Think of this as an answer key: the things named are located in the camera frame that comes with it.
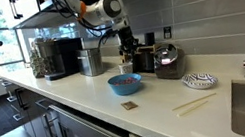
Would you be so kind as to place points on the black bottle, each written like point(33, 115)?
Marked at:
point(150, 39)

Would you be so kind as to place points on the patterned bag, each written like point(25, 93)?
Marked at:
point(38, 64)

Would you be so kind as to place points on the wooden chopstick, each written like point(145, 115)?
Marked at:
point(194, 101)
point(192, 108)

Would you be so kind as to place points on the glass jar chrome lid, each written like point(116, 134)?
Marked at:
point(170, 68)

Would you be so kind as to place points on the wooden organizer rack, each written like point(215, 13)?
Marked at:
point(147, 49)

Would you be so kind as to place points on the colourful cereal pieces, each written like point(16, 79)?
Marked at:
point(124, 81)

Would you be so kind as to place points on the white printed paper cup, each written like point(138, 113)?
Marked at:
point(126, 69)

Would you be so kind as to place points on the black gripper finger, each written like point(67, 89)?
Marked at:
point(135, 51)
point(126, 55)

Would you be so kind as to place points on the blue bowl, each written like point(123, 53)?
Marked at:
point(126, 89)

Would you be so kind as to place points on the small patterned plate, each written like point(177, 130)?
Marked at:
point(199, 81)

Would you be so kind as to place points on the black coffee machine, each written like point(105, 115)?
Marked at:
point(66, 58)

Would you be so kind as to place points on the brown tea bag packet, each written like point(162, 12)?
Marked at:
point(129, 105)

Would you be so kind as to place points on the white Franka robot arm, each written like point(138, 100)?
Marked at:
point(100, 11)

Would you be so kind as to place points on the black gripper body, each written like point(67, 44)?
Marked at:
point(126, 37)

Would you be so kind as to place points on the dark lower cabinet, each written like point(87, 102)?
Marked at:
point(34, 117)

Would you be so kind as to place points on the stainless steel bread box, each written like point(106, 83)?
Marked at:
point(89, 64)

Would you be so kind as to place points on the wall power outlet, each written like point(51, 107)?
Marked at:
point(167, 32)

